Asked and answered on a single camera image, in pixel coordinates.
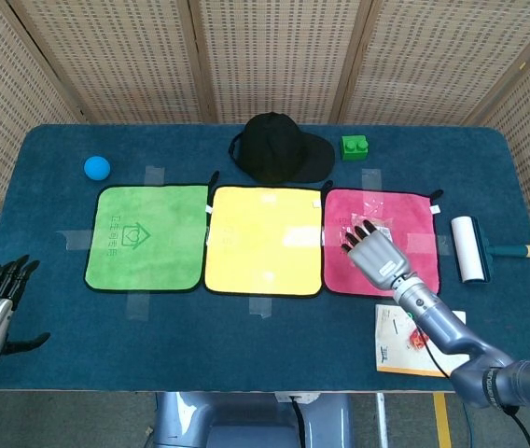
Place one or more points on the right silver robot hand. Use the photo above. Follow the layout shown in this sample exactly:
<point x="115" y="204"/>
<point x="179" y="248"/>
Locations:
<point x="379" y="259"/>

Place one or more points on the clear plastic bag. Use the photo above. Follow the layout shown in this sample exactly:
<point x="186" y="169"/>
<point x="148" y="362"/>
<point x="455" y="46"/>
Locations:
<point x="383" y="228"/>

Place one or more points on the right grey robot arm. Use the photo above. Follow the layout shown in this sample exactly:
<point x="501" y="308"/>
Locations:
<point x="451" y="333"/>

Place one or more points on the pink microfiber cloth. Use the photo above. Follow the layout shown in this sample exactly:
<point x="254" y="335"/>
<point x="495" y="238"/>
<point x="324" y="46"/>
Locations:
<point x="339" y="270"/>

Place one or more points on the clear adhesive tape strip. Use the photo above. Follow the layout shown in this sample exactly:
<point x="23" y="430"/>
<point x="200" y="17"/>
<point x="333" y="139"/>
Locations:
<point x="154" y="176"/>
<point x="371" y="179"/>
<point x="307" y="235"/>
<point x="260" y="308"/>
<point x="74" y="240"/>
<point x="426" y="243"/>
<point x="137" y="305"/>

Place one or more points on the teal lint roller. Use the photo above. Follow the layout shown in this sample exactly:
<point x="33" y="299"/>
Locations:
<point x="465" y="249"/>

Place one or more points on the white paper booklet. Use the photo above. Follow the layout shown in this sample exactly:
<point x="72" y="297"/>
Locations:
<point x="393" y="345"/>

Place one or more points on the green toy building block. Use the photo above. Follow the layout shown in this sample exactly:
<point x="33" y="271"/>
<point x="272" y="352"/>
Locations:
<point x="354" y="150"/>

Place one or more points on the yellow microfiber cloth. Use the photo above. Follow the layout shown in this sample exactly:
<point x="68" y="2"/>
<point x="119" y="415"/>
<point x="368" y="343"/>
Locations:
<point x="260" y="242"/>

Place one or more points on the black baseball cap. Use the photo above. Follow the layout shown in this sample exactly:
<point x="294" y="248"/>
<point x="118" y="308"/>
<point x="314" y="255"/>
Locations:
<point x="274" y="149"/>

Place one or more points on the white table leg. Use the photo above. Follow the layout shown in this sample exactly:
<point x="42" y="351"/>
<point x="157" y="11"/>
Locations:
<point x="381" y="420"/>

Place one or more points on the green microfiber cloth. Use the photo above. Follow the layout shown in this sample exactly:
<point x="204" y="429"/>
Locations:
<point x="153" y="242"/>

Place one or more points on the blue foam ball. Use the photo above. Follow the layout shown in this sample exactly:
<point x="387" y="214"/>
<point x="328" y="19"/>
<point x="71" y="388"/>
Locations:
<point x="97" y="168"/>

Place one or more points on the blue table cover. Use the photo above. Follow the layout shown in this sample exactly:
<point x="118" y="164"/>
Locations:
<point x="199" y="350"/>

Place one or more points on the grey robot torso base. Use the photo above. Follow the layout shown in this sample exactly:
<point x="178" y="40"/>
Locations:
<point x="237" y="420"/>

